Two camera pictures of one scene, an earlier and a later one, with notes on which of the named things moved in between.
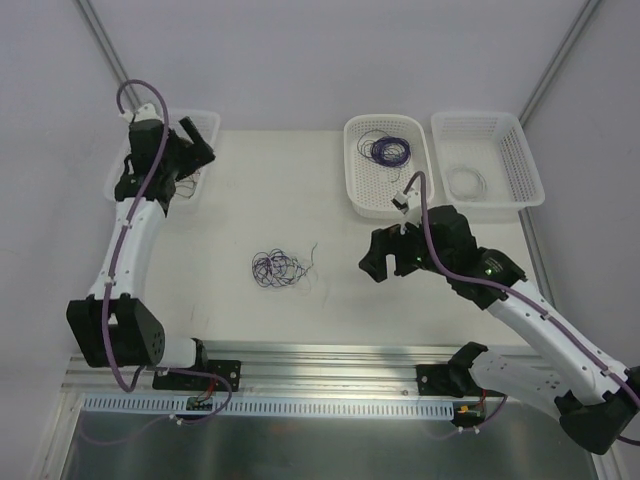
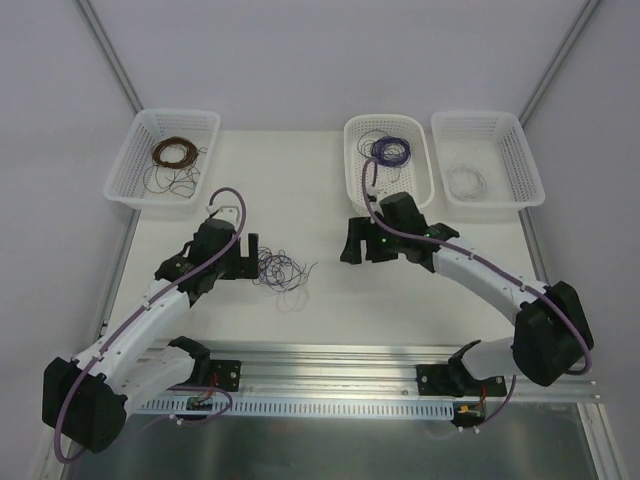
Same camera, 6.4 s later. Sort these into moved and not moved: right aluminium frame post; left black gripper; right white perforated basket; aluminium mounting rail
Moved: left black gripper
Not moved: right aluminium frame post; right white perforated basket; aluminium mounting rail
